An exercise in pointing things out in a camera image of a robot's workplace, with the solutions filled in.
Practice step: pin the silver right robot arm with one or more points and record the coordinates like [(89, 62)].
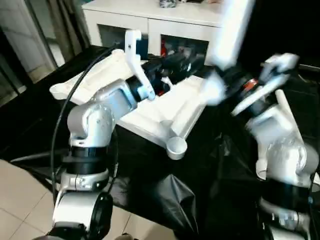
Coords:
[(285, 155)]

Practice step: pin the black mat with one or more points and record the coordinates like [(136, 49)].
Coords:
[(165, 195)]

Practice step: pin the small clear glass jar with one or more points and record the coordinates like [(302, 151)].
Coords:
[(167, 3)]

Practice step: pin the grey curtain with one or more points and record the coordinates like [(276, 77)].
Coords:
[(65, 25)]

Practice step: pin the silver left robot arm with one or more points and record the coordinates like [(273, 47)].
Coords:
[(92, 120)]

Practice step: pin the white plastic table leg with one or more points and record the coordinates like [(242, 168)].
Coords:
[(232, 30)]

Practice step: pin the red bottle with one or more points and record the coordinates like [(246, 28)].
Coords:
[(164, 50)]

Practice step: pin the white cabinet with glass doors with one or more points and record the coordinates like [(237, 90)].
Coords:
[(150, 10)]

